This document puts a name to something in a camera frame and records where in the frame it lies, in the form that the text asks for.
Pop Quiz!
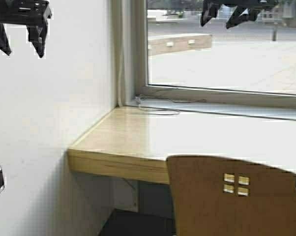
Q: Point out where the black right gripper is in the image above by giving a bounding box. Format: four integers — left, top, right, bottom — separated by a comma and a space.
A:
200, 0, 278, 29

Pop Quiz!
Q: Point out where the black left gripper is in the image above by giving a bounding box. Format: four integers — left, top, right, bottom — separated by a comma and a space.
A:
0, 0, 52, 58

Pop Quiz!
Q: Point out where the long wooden window counter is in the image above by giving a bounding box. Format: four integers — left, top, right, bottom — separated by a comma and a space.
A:
66, 107, 296, 184

